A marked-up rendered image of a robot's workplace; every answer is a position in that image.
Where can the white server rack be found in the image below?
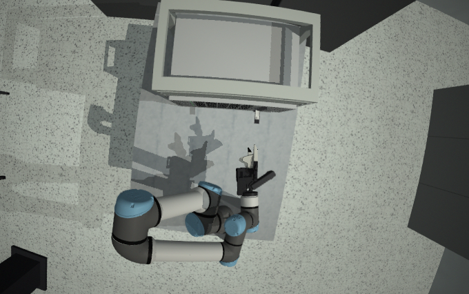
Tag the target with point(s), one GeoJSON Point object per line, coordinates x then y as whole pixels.
{"type": "Point", "coordinates": [222, 49]}

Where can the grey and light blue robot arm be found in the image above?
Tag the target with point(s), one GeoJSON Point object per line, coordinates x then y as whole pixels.
{"type": "Point", "coordinates": [136, 211]}

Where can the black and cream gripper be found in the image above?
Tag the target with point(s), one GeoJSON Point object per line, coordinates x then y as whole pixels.
{"type": "Point", "coordinates": [248, 173]}

